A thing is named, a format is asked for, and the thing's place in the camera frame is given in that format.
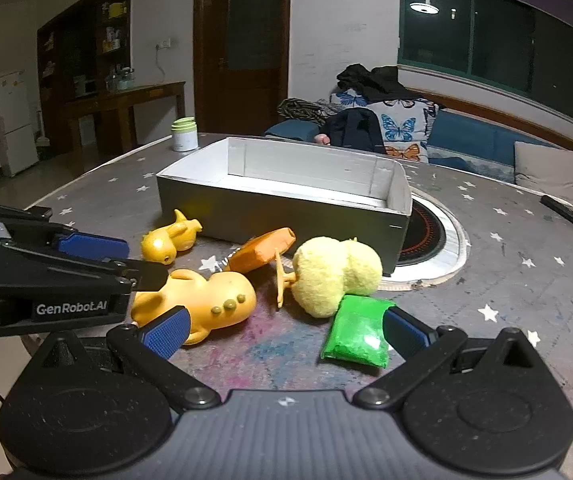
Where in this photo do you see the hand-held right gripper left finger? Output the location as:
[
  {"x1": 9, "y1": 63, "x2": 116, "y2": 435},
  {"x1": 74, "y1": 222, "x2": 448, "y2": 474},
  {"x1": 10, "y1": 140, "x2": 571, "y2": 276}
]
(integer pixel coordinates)
[{"x1": 40, "y1": 306, "x2": 221, "y2": 411}]

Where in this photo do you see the dark wooden shelf cabinet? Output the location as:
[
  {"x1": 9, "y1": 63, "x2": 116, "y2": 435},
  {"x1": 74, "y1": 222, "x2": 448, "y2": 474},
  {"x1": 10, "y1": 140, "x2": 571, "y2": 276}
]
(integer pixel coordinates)
[{"x1": 36, "y1": 0, "x2": 134, "y2": 156}]

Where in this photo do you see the butterfly print cushion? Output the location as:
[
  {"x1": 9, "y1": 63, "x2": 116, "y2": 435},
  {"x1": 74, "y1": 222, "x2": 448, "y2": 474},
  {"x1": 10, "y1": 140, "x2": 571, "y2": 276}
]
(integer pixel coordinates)
[{"x1": 330, "y1": 89, "x2": 439, "y2": 163}]

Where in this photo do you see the green packet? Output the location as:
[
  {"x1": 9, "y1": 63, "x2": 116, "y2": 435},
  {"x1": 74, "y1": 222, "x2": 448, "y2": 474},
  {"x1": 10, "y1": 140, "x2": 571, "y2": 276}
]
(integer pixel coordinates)
[{"x1": 319, "y1": 295, "x2": 398, "y2": 370}]

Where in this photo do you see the pale yellow plush toy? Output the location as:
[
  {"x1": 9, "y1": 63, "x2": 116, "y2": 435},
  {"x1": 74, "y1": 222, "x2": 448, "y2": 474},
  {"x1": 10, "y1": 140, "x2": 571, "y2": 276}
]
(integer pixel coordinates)
[{"x1": 274, "y1": 236, "x2": 383, "y2": 319}]

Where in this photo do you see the dark jacket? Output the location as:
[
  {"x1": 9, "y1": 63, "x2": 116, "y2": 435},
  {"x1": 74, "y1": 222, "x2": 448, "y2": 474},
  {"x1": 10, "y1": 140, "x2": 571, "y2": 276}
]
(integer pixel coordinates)
[{"x1": 327, "y1": 108, "x2": 386, "y2": 155}]

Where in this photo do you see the small yellow duck toy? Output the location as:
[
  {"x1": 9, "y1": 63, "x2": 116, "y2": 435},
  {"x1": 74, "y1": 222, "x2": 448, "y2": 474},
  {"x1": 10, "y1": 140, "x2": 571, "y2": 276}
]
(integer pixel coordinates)
[{"x1": 140, "y1": 209, "x2": 203, "y2": 266}]

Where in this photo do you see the grey star-print tablecloth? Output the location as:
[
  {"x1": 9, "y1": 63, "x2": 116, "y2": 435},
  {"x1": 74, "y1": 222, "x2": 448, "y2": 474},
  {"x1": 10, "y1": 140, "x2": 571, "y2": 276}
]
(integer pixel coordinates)
[{"x1": 21, "y1": 132, "x2": 573, "y2": 480}]

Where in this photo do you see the white jar with green lid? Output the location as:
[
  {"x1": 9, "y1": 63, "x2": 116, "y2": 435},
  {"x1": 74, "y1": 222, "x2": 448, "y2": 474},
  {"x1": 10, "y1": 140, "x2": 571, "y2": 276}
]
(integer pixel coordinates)
[{"x1": 171, "y1": 116, "x2": 200, "y2": 153}]

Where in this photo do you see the large dark window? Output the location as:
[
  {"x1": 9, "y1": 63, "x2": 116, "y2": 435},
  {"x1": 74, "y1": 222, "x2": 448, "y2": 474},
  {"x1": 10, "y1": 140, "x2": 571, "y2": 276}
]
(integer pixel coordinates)
[{"x1": 399, "y1": 0, "x2": 573, "y2": 123}]

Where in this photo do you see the wooden side table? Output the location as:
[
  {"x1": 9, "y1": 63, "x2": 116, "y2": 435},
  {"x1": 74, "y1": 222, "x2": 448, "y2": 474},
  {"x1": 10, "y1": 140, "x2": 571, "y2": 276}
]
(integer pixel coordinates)
[{"x1": 64, "y1": 81, "x2": 187, "y2": 171}]

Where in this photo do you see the black clothes pile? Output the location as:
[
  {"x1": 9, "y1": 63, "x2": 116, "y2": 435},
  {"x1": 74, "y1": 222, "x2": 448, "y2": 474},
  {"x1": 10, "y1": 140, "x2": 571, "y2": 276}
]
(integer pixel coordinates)
[{"x1": 336, "y1": 64, "x2": 444, "y2": 111}]

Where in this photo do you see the black remote control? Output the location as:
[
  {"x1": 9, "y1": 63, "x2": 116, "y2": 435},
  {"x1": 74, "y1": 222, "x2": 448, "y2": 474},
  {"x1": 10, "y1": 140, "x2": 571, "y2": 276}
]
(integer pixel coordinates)
[{"x1": 540, "y1": 194, "x2": 573, "y2": 235}]

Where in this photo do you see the white round coaster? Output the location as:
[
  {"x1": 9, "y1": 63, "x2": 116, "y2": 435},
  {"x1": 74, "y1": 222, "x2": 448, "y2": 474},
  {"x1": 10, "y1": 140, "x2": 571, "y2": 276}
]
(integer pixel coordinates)
[{"x1": 379, "y1": 195, "x2": 472, "y2": 293}]

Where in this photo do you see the white refrigerator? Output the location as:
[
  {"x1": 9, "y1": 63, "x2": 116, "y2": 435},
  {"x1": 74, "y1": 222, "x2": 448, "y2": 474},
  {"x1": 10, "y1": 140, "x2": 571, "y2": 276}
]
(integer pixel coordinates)
[{"x1": 0, "y1": 67, "x2": 40, "y2": 178}]

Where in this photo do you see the orange packet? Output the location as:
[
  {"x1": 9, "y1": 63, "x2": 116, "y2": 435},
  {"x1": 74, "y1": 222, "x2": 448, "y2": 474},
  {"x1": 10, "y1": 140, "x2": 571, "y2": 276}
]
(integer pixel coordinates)
[{"x1": 224, "y1": 227, "x2": 297, "y2": 274}]

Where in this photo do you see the dark wooden door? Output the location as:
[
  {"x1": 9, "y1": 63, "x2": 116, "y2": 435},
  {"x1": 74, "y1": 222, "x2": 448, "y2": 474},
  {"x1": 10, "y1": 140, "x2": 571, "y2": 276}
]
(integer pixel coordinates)
[{"x1": 194, "y1": 0, "x2": 292, "y2": 136}]

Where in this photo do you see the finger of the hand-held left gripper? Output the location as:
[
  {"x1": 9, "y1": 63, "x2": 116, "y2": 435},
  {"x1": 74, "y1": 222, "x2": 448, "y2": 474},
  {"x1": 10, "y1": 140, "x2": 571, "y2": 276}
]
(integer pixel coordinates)
[
  {"x1": 0, "y1": 241, "x2": 168, "y2": 293},
  {"x1": 0, "y1": 201, "x2": 130, "y2": 262}
]

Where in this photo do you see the striped dark cloth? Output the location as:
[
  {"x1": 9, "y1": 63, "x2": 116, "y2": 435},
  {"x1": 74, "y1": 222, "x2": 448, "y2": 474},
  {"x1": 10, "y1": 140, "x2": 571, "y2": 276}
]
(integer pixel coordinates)
[{"x1": 277, "y1": 97, "x2": 339, "y2": 122}]

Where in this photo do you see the blue sofa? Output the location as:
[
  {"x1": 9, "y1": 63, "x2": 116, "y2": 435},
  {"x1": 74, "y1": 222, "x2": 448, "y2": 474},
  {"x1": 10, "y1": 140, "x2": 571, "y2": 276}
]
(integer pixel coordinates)
[{"x1": 265, "y1": 110, "x2": 573, "y2": 226}]

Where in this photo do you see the grey pillow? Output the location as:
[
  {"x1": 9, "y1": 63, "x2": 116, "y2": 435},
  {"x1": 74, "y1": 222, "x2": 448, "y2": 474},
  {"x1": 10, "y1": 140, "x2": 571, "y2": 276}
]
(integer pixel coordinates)
[{"x1": 513, "y1": 141, "x2": 573, "y2": 216}]

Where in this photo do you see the grey cardboard box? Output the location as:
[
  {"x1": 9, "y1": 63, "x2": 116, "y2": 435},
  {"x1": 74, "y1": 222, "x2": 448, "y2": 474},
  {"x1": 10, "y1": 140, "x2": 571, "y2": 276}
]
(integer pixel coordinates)
[{"x1": 155, "y1": 136, "x2": 413, "y2": 277}]

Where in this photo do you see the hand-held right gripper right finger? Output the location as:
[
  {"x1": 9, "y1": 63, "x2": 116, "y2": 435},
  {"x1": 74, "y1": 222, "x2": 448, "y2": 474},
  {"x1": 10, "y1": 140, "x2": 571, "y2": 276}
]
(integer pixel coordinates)
[{"x1": 353, "y1": 306, "x2": 538, "y2": 409}]

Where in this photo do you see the large yellow dotted toy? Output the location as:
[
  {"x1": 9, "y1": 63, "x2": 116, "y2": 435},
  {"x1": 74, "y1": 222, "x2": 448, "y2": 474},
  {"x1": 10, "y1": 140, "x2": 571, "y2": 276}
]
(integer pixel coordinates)
[{"x1": 130, "y1": 269, "x2": 258, "y2": 346}]

